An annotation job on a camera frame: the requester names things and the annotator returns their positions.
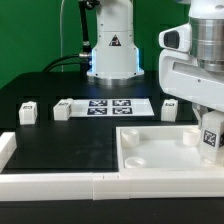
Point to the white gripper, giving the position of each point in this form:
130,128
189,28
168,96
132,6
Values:
180,76

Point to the white square tabletop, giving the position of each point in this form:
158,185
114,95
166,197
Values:
164,148

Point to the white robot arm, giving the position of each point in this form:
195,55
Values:
115,58

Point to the white sheet with tags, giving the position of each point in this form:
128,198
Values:
111,107

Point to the white obstacle fence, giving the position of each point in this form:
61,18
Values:
127,184

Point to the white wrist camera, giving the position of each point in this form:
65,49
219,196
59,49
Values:
177,39

